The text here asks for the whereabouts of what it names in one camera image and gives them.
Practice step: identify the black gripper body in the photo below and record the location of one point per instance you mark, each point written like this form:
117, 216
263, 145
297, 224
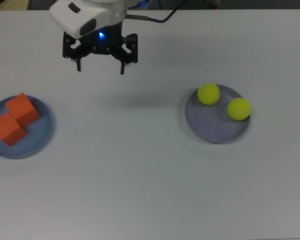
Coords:
102, 45

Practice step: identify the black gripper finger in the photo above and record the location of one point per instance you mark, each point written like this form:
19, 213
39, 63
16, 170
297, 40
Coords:
131, 52
67, 50

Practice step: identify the orange foam cube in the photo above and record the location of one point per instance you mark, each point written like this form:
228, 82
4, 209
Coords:
7, 130
22, 110

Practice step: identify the yellow-green tennis ball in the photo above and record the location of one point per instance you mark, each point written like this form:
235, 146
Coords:
239, 108
208, 93

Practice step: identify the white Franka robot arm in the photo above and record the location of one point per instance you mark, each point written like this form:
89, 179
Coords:
65, 15

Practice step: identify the blue plate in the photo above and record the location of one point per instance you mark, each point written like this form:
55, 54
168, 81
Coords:
40, 140

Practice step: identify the purple plate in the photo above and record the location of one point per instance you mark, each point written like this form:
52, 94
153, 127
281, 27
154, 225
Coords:
210, 125

